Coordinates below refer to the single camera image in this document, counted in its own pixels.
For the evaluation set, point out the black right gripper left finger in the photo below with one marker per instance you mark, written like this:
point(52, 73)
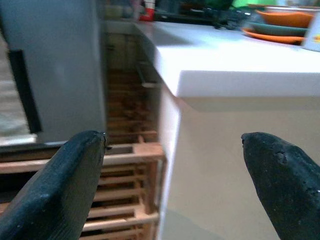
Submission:
point(57, 187)

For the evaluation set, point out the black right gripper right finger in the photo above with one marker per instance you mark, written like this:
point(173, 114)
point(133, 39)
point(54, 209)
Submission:
point(287, 190)

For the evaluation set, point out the grey mini fridge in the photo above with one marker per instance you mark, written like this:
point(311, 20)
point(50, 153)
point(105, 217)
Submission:
point(67, 75)

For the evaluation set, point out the wooden slat pallet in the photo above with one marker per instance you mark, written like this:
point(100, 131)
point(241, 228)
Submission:
point(125, 212)

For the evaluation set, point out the white kitchen counter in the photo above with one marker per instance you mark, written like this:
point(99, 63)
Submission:
point(225, 62)

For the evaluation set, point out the orange plate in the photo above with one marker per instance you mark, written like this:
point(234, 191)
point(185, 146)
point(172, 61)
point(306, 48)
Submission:
point(270, 38)

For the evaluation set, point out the green plate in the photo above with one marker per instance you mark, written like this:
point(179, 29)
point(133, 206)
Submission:
point(275, 28)

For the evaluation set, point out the orange bowl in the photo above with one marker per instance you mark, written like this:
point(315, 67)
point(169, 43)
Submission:
point(285, 18)

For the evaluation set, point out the green plastic basin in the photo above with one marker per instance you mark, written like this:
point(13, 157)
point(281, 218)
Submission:
point(240, 3)

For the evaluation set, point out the black gas stove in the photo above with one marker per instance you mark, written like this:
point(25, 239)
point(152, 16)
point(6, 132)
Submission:
point(200, 16)

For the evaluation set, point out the red white bottle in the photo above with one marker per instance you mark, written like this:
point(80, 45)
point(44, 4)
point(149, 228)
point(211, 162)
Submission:
point(147, 13)

